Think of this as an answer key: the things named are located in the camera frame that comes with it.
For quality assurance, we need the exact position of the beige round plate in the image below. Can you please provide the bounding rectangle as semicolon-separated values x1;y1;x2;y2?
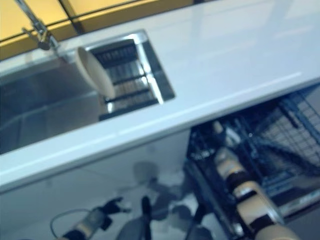
76;46;116;98

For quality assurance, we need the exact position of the black dishwasher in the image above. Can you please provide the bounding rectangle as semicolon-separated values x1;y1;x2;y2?
184;84;320;240

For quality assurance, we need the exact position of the white glossy cabinet door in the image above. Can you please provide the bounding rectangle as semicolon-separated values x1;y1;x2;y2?
37;129;191;216
0;172;53;240

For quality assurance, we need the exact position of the black sink drain rack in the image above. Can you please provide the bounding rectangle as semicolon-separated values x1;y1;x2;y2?
85;38;166;121

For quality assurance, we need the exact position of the amber window with dark frame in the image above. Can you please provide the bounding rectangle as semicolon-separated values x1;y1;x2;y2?
0;0;196;61

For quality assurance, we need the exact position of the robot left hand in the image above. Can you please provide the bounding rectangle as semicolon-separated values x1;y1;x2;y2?
99;196;132;216

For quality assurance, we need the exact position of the chrome pull-down faucet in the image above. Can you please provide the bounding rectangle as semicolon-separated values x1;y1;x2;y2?
13;0;69;64

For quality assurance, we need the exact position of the stainless steel sink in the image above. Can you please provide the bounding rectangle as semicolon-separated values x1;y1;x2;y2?
0;29;176;155

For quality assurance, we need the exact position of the black wire dishwasher rack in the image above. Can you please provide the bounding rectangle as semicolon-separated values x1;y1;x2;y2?
189;89;320;194

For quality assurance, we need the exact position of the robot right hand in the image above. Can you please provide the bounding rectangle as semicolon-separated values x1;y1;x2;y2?
212;121;228;152

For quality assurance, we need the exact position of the grey left wrist cable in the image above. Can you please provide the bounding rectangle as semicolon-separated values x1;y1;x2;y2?
49;208;91;239

